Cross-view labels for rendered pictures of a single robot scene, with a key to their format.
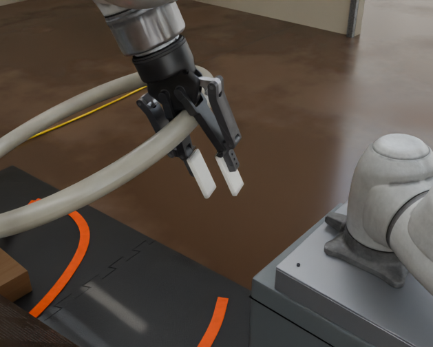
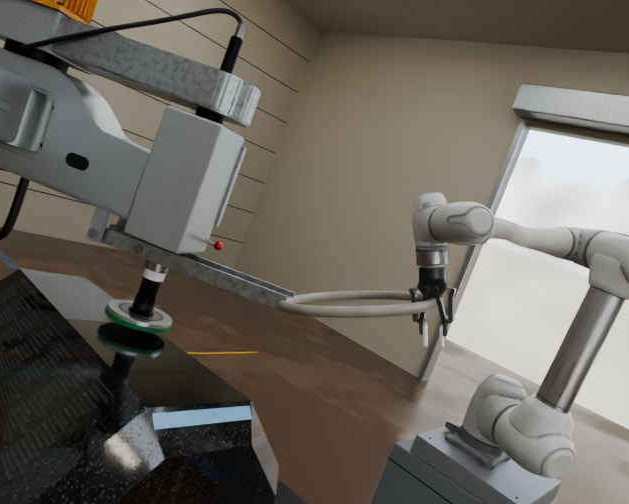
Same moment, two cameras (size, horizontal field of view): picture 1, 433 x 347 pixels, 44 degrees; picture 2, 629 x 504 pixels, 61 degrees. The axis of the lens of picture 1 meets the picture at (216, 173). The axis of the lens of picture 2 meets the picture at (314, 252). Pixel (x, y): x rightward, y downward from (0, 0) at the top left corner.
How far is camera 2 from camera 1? 0.99 m
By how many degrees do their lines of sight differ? 27
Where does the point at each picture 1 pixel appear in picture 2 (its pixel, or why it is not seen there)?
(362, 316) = (469, 471)
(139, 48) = (430, 263)
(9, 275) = not seen: hidden behind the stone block
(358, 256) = (467, 444)
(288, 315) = (414, 472)
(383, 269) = (482, 455)
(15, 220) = (361, 309)
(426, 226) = (521, 413)
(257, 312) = (389, 470)
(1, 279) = not seen: hidden behind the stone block
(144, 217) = not seen: hidden behind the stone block
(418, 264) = (512, 436)
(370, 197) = (486, 402)
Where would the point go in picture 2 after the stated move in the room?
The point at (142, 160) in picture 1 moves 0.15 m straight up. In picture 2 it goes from (419, 307) to (439, 255)
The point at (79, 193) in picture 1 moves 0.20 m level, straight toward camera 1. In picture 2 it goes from (393, 308) to (427, 332)
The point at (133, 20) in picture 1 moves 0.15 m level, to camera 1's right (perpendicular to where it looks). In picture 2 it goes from (433, 251) to (483, 269)
